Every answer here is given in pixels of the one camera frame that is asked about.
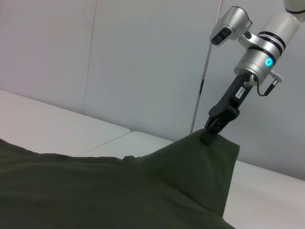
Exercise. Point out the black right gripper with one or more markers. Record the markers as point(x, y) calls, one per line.
point(236, 93)

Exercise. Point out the dark green shirt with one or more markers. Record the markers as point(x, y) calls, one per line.
point(119, 190)

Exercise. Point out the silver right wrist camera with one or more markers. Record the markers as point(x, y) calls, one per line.
point(228, 23)

